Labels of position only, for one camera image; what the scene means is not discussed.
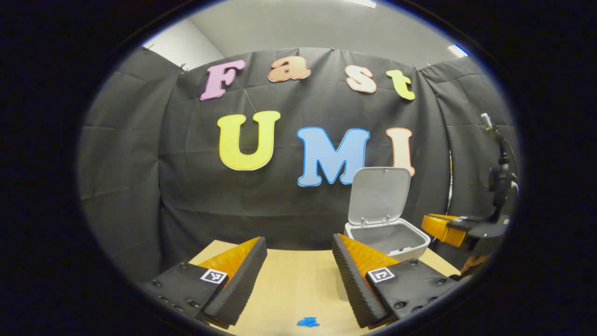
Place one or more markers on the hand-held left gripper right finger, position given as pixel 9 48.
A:
pixel 354 291

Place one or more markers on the wooden desktop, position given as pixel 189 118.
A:
pixel 294 280

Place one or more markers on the small ceiling light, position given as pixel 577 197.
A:
pixel 458 50

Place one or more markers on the white desktop garbage bin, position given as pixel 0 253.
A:
pixel 378 196

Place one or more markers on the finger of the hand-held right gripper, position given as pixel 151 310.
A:
pixel 443 228

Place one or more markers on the black backdrop cloth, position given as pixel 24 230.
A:
pixel 186 163

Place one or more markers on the large ceiling light panel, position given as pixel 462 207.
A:
pixel 364 2

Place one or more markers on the blue paper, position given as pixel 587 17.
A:
pixel 308 321

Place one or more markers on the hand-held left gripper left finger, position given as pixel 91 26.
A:
pixel 242 284

